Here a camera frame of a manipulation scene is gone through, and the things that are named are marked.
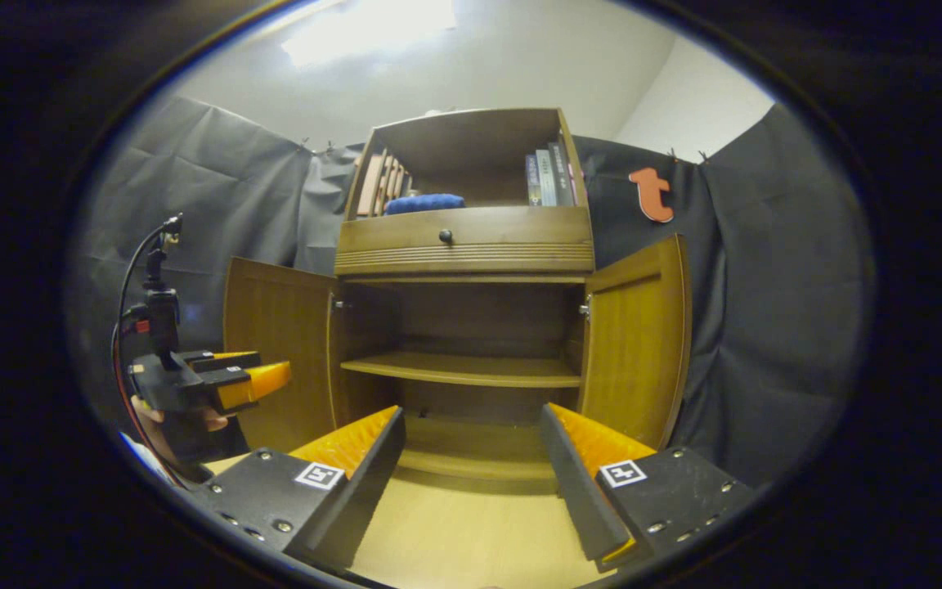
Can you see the wooden double-door shoe cabinet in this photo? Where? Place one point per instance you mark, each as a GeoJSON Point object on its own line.
{"type": "Point", "coordinates": [471, 139]}

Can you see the blue folded towel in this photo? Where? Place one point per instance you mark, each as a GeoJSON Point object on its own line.
{"type": "Point", "coordinates": [426, 204]}

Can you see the dark blue slim book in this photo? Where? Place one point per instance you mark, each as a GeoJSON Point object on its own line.
{"type": "Point", "coordinates": [532, 184]}

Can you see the grey slim book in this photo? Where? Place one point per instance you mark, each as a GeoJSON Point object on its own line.
{"type": "Point", "coordinates": [546, 180]}

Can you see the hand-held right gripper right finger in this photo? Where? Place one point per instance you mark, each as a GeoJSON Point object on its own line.
{"type": "Point", "coordinates": [573, 491]}

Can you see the wooden cabinet drawer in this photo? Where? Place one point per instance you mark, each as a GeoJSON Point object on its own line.
{"type": "Point", "coordinates": [504, 233]}

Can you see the black slim book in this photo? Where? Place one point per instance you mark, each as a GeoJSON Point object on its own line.
{"type": "Point", "coordinates": [562, 176]}

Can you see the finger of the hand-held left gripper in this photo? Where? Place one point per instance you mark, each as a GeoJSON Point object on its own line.
{"type": "Point", "coordinates": [217, 361]}
{"type": "Point", "coordinates": [262, 383]}

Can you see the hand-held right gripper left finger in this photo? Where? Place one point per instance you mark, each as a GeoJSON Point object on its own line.
{"type": "Point", "coordinates": [369, 491]}

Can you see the wooden cabinet door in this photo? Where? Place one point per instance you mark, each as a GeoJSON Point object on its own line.
{"type": "Point", "coordinates": [283, 327]}
{"type": "Point", "coordinates": [634, 343]}

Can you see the black backdrop cloth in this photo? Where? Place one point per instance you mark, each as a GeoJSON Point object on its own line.
{"type": "Point", "coordinates": [765, 311]}

